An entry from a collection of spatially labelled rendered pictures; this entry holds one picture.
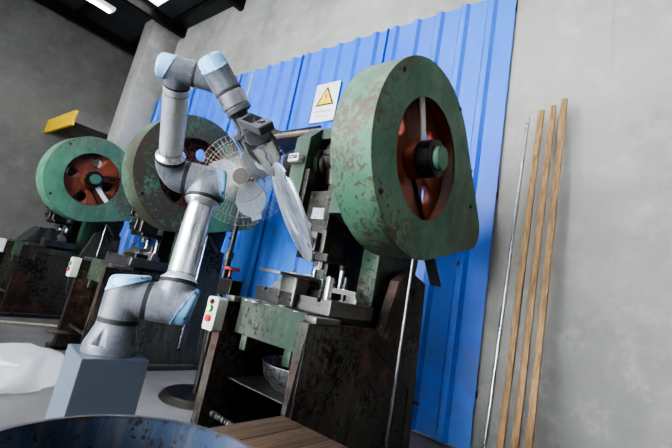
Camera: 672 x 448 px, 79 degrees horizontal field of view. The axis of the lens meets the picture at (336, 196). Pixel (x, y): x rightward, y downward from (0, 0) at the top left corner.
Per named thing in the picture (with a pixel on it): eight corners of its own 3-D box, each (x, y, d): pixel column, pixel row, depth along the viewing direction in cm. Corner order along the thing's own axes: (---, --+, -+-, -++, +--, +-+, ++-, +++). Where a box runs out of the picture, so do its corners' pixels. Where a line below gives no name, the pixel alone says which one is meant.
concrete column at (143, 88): (65, 296, 539) (157, 16, 634) (55, 291, 565) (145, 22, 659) (98, 299, 570) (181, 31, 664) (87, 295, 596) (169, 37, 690)
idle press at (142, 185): (63, 384, 218) (155, 89, 256) (21, 341, 284) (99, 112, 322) (277, 376, 327) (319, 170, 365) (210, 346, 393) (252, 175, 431)
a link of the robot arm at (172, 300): (142, 321, 128) (190, 169, 151) (191, 329, 132) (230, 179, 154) (136, 318, 118) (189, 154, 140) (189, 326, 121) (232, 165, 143)
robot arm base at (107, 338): (86, 357, 110) (98, 319, 112) (74, 344, 121) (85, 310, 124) (143, 359, 120) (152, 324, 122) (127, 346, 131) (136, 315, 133)
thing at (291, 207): (314, 281, 114) (317, 280, 115) (308, 213, 94) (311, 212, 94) (278, 212, 133) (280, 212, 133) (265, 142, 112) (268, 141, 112)
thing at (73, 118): (70, 123, 579) (76, 106, 585) (43, 132, 659) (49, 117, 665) (134, 148, 646) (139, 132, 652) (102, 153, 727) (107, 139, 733)
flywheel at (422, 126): (397, 263, 136) (393, 44, 134) (349, 257, 149) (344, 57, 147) (478, 237, 191) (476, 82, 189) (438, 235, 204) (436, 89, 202)
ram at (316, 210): (316, 251, 173) (329, 184, 179) (291, 248, 182) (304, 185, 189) (341, 258, 185) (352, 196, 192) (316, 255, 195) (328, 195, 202)
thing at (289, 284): (273, 305, 155) (281, 269, 158) (250, 299, 164) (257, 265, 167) (316, 310, 174) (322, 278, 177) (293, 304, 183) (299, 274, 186)
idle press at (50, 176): (-12, 320, 326) (61, 120, 364) (-42, 299, 385) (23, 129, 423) (161, 328, 443) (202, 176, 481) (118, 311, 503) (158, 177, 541)
